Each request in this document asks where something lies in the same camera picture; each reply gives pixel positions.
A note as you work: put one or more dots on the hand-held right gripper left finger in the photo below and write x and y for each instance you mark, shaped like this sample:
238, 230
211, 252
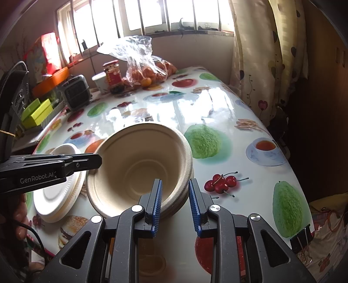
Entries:
157, 209

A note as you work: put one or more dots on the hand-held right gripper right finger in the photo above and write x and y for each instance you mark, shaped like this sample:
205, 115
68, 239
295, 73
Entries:
194, 209

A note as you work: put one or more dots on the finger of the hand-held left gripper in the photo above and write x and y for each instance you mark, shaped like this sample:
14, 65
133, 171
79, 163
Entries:
87, 162

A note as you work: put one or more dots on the white foam plate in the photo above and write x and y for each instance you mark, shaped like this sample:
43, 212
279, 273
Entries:
54, 215
58, 190

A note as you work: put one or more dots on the person's left hand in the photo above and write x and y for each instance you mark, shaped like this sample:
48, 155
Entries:
21, 215

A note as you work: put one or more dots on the grey flat box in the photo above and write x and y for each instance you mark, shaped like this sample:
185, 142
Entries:
30, 138

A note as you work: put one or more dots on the striped box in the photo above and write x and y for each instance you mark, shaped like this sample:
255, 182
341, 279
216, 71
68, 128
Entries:
58, 114

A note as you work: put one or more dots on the green box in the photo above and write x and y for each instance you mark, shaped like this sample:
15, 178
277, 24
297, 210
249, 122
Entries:
30, 108
40, 114

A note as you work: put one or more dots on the grey portable heater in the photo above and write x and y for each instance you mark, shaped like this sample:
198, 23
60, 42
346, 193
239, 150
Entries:
76, 92

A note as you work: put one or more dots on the white plastic tub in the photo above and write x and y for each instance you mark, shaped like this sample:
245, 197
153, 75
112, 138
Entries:
99, 83

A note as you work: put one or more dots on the glass jar with red lid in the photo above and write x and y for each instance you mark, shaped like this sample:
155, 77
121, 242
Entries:
112, 77

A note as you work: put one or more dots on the orange tray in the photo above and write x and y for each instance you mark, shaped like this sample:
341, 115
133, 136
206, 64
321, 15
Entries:
49, 81

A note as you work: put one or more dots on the fruit-printed tablecloth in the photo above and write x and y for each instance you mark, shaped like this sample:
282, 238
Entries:
217, 108

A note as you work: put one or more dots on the clear bag of oranges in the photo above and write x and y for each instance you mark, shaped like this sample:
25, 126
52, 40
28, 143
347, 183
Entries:
146, 73

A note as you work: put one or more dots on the black binder clip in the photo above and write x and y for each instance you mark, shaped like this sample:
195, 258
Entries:
300, 239

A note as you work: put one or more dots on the red bag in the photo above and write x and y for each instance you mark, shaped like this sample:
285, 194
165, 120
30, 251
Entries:
49, 54

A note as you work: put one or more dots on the patterned fabric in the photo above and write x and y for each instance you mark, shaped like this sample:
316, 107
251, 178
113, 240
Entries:
329, 234

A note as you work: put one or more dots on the window grille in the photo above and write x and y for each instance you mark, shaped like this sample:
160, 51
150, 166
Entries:
161, 13

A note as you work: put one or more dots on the patterned curtain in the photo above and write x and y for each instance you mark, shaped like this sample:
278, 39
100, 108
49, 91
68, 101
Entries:
258, 54

